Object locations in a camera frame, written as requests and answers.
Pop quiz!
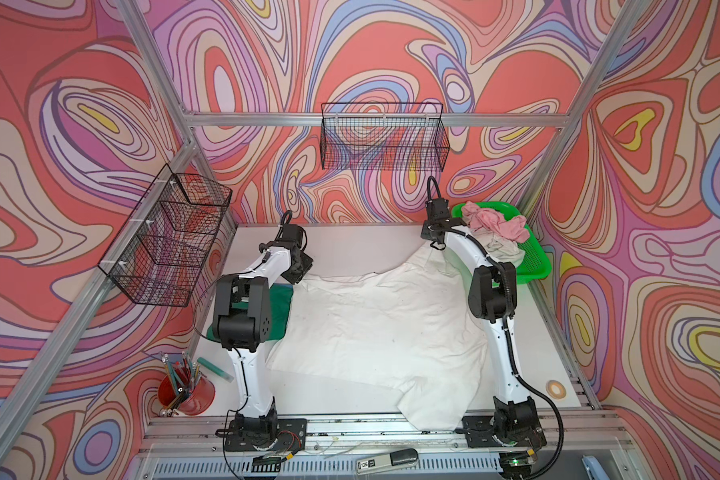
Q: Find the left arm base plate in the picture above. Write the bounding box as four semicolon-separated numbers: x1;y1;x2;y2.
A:
217;417;308;453

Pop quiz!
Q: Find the white patterned t shirt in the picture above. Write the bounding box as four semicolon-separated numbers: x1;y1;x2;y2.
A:
485;233;525;268

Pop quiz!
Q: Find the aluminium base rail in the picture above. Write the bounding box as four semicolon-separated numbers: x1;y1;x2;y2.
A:
139;410;634;456

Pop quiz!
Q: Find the left black wire basket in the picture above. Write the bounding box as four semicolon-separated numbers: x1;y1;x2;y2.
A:
98;166;232;307

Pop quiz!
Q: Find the folded green t shirt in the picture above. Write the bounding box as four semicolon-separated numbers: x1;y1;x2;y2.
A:
206;275;294;351

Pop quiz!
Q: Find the red pen cup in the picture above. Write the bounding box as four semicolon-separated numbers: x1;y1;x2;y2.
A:
158;354;216;417

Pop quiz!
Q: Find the black wire basket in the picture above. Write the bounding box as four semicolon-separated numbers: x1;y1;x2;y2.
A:
320;101;451;172
98;166;232;307

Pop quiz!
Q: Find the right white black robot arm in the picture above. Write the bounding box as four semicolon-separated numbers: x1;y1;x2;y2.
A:
421;176;565;449

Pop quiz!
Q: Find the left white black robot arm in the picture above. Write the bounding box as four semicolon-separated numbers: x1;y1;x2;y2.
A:
212;210;313;451

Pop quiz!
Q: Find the back black wire basket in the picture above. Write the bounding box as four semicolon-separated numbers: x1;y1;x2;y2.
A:
320;101;451;172

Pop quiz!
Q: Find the green marker pen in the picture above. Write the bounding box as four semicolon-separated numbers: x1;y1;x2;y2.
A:
197;357;234;383

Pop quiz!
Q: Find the tape roll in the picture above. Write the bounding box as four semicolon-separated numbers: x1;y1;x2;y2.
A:
546;380;568;400

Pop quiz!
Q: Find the grey black handheld device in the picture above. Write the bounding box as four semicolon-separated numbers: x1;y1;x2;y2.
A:
355;448;420;476

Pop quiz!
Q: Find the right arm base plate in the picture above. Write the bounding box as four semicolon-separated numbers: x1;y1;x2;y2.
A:
462;412;547;450

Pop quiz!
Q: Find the pink t shirt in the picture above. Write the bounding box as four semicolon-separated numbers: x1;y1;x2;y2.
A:
461;202;530;243

